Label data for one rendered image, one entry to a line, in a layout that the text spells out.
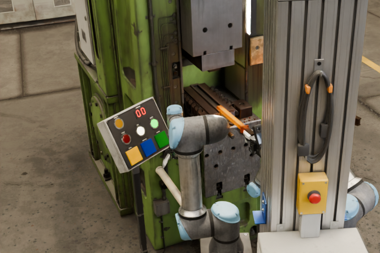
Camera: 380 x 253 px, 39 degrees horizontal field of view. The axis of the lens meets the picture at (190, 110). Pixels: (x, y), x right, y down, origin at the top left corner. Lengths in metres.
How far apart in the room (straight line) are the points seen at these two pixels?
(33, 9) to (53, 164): 3.89
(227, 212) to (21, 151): 3.02
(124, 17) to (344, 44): 1.90
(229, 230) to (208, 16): 1.16
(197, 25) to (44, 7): 5.50
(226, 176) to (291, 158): 1.59
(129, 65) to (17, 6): 4.97
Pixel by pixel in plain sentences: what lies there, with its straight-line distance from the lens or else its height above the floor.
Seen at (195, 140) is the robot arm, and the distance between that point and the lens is 2.07.
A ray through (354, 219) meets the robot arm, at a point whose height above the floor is 0.99.
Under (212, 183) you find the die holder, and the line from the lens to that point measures 3.29.
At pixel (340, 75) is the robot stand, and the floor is 1.80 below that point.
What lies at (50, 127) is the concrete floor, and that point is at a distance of 5.32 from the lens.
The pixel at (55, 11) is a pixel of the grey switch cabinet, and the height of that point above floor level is 0.20.
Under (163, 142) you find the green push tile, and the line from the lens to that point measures 2.86.
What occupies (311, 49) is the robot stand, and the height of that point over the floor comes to 1.88.
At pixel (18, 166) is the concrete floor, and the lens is 4.81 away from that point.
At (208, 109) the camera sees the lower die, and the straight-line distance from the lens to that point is 3.18.
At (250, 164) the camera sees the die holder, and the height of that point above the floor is 0.62.
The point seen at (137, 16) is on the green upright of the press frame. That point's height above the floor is 1.60.
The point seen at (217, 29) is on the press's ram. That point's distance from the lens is 2.94.
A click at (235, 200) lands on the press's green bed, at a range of 3.45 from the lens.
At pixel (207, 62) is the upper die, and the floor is 1.32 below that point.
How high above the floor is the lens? 2.45
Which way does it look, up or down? 27 degrees down
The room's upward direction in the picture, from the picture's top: 3 degrees counter-clockwise
